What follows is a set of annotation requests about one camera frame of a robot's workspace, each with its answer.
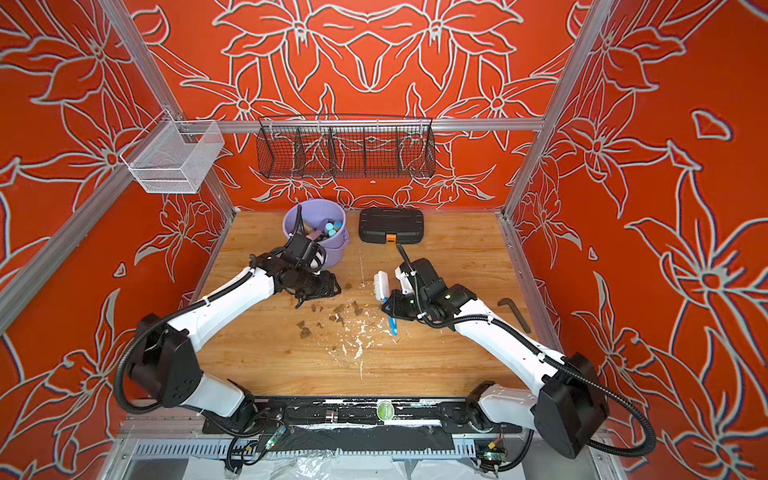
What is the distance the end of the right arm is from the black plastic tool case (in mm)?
400

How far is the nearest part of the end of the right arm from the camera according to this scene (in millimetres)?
562

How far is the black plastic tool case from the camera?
1075 millimetres
